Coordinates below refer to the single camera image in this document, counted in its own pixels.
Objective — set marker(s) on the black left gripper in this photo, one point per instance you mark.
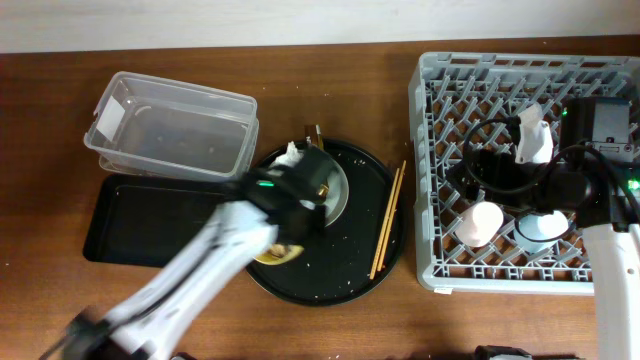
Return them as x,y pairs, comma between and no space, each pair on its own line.
320,212

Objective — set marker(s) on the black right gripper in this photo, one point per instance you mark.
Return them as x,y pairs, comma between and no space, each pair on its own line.
500,165

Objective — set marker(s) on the pink plastic cup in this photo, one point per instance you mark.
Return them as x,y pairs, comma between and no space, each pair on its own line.
479,224

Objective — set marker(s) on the yellow bowl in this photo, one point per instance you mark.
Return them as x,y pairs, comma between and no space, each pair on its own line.
267,259

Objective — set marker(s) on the light blue plastic cup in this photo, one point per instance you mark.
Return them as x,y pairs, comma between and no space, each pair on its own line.
539,232

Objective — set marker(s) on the food scraps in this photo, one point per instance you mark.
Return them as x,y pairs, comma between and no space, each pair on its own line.
279,250

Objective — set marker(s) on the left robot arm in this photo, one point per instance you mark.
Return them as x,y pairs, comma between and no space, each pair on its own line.
150,323

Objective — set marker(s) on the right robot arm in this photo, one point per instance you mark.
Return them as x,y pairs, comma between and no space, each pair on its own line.
590,173

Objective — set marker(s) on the grey dishwasher rack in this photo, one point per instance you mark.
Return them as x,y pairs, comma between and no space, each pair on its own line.
449,93

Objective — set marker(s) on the crumpled white tissue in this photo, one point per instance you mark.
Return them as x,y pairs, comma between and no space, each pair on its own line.
291,156

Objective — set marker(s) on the grey round plate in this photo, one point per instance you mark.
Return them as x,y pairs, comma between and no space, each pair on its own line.
338,194

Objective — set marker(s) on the gold foil wrapper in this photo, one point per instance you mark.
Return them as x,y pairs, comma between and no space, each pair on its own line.
314,137

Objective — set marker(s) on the round black tray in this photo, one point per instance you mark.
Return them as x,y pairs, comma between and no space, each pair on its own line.
336,269

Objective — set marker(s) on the rectangular black tray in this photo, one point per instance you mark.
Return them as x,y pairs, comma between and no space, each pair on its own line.
146,221

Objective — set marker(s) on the clear plastic bin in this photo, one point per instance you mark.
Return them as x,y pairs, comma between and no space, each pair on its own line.
174,129

